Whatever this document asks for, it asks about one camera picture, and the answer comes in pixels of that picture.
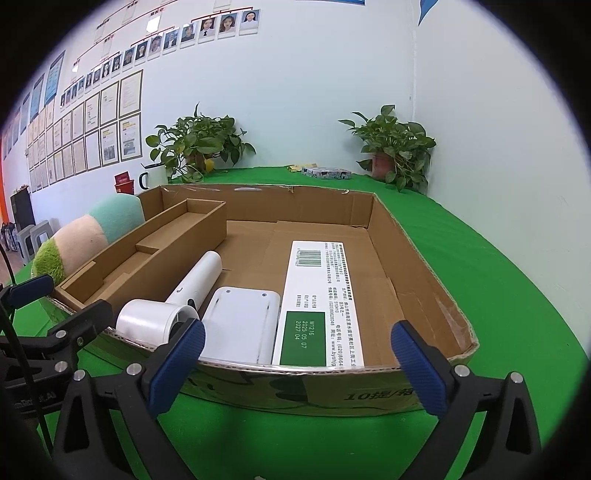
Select wall of framed certificates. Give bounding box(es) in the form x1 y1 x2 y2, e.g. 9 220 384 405
25 69 144 193

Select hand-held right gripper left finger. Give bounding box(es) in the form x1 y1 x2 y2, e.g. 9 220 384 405
46 318 207 480

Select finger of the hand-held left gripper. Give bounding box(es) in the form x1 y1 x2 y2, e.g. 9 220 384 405
0 299 115 384
0 274 54 309

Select white plastic device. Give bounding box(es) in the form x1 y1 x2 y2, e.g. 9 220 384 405
198 286 282 365

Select large potted green plant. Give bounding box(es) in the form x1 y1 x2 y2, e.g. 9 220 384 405
145 102 257 184

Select large shallow cardboard box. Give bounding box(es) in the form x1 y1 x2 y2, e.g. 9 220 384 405
46 184 481 411

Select green table cloth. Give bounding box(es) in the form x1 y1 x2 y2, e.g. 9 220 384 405
0 166 587 480

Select black cabinet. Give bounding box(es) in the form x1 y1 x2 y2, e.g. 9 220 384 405
10 188 35 227

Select green plant in red pot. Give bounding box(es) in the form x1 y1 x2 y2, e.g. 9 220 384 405
338 104 437 192

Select small packets at table back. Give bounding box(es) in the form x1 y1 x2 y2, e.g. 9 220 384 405
301 166 352 181

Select white hair dryer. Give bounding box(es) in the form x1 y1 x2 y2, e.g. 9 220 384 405
115 250 223 344

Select pink green plush toy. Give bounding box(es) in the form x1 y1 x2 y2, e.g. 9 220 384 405
32 194 145 289

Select white mug with black handle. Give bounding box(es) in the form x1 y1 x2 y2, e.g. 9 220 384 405
139 164 169 191

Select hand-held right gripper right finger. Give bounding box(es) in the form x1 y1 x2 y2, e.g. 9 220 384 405
390 320 543 480

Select grey plastic stool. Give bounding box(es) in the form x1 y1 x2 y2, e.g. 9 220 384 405
16 228 38 266
30 220 58 250

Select long white printed box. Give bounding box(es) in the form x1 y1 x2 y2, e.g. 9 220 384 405
271 240 365 368

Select small cardboard insert box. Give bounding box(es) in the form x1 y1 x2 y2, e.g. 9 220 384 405
53 198 228 317

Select row of portrait photos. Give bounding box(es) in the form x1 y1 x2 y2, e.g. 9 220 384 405
60 9 262 109

